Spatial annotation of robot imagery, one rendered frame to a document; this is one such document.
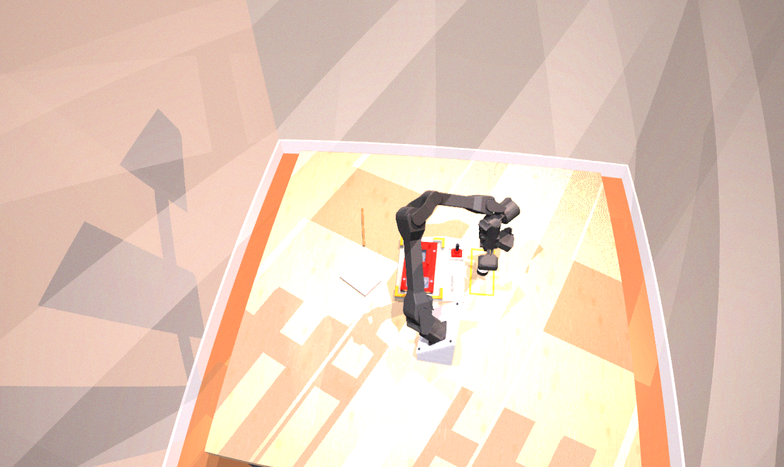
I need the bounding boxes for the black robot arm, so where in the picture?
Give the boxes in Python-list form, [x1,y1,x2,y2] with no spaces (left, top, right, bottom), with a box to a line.
[395,190,520,346]

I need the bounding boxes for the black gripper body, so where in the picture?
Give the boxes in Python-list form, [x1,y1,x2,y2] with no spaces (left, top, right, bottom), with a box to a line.
[478,226,499,271]

